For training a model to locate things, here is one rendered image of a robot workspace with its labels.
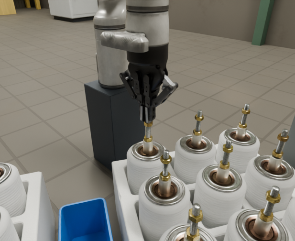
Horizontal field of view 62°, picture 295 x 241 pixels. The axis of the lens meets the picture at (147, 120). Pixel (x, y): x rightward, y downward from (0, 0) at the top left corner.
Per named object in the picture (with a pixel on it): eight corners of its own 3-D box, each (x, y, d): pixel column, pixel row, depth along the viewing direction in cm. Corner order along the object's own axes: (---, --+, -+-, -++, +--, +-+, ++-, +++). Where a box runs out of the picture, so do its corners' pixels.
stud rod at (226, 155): (223, 170, 48) (230, 138, 44) (226, 173, 47) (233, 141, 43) (219, 171, 47) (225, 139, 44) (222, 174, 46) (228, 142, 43)
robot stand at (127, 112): (93, 157, 93) (83, 83, 78) (122, 142, 101) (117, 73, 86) (116, 176, 84) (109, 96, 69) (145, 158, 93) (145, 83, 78)
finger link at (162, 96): (168, 84, 42) (148, 100, 47) (173, 93, 42) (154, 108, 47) (176, 80, 44) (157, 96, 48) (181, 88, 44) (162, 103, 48)
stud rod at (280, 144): (271, 159, 50) (281, 128, 46) (275, 159, 50) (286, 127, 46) (274, 163, 49) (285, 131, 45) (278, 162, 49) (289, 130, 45)
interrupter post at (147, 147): (143, 148, 56) (143, 136, 55) (153, 149, 56) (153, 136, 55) (142, 155, 54) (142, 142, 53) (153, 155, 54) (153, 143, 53)
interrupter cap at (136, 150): (133, 142, 59) (133, 139, 58) (164, 143, 58) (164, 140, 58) (129, 161, 52) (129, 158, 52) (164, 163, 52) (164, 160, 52)
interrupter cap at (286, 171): (248, 170, 50) (248, 168, 50) (258, 153, 55) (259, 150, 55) (289, 187, 46) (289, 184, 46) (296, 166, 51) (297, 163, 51)
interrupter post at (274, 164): (265, 169, 50) (268, 157, 49) (267, 163, 52) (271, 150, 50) (277, 174, 49) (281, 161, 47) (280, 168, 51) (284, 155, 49)
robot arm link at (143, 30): (97, 46, 40) (93, 5, 37) (140, 35, 48) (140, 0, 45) (140, 55, 36) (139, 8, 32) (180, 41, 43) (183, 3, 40)
